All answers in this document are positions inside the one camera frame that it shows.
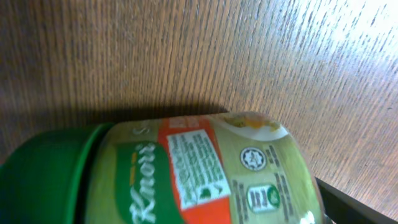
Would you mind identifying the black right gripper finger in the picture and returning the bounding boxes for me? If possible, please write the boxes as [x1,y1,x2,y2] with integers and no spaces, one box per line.
[315,178,397,224]

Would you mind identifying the Knorr jar green lid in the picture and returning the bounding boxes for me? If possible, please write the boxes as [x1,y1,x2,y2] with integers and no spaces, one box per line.
[1,112,325,223]

